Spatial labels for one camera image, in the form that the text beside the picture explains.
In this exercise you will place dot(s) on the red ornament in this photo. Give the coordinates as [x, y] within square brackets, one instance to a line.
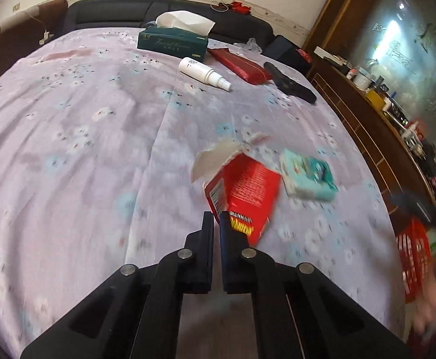
[240, 6]

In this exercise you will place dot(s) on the red carton box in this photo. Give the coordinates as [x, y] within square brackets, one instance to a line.
[251, 187]

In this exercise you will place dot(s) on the floral lilac tablecloth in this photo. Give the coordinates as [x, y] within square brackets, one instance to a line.
[72, 138]

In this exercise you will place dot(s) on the clear plastic bag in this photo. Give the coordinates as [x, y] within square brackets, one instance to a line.
[250, 45]

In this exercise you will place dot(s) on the dark red packet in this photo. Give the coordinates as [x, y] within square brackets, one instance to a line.
[240, 65]

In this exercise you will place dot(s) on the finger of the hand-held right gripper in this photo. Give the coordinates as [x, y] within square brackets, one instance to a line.
[420, 209]

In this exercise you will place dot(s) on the red plastic mesh basket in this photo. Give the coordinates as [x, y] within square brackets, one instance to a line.
[412, 258]

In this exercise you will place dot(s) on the white spray bottle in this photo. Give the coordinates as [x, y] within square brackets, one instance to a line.
[199, 71]

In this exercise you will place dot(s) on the yellow box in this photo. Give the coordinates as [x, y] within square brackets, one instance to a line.
[375, 99]

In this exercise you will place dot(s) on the white power adapter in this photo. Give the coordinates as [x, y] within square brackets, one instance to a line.
[45, 37]

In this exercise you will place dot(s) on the black elongated case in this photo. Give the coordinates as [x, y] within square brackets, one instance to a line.
[291, 84]

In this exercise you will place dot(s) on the teal tissue pack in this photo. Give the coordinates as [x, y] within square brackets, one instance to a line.
[308, 174]

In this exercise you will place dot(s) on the black bag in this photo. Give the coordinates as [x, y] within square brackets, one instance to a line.
[287, 50]

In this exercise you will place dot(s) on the etched glass panel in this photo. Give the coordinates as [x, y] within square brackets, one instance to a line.
[409, 63]

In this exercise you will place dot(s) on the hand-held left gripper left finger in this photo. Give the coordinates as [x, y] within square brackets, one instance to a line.
[206, 235]

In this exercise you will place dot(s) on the white cup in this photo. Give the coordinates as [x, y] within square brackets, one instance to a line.
[361, 78]

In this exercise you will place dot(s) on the brown armchair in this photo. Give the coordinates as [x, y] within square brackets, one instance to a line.
[16, 45]

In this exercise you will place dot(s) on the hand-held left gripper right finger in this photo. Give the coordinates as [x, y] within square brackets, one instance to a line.
[227, 239]

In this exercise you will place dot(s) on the black sofa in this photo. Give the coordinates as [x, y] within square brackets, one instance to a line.
[109, 13]

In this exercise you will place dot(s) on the green tissue box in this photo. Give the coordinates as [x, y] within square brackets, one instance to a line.
[169, 45]

